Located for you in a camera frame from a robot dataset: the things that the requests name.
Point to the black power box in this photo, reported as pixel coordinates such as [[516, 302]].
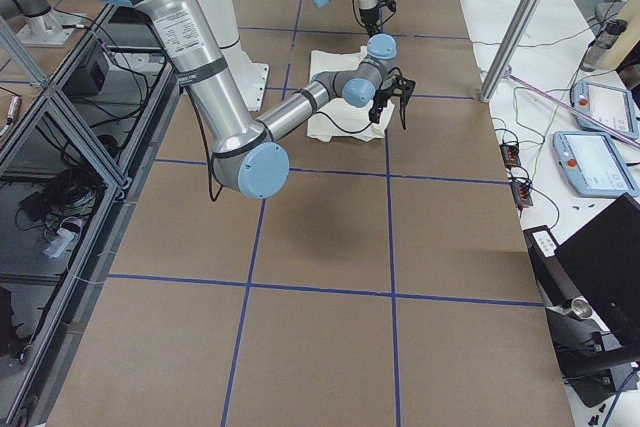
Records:
[[90, 75]]

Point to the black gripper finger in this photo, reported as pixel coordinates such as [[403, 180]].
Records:
[[374, 115], [403, 114]]

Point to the clear water bottle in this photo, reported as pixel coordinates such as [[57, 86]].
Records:
[[601, 45]]

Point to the orange black adapter box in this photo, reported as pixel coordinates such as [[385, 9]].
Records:
[[510, 155], [521, 191]]

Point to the far teach pendant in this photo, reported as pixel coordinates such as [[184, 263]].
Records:
[[613, 107]]

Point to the teach pendant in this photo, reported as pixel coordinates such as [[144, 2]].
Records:
[[592, 165], [613, 107]]

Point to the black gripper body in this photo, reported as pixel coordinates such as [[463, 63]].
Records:
[[382, 97], [369, 15]]

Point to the near teach pendant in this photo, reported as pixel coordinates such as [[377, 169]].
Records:
[[592, 165]]

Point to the aluminium frame post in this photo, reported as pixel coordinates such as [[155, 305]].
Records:
[[509, 44]]

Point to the grey blue third robot arm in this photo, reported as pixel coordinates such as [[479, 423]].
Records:
[[44, 27]]

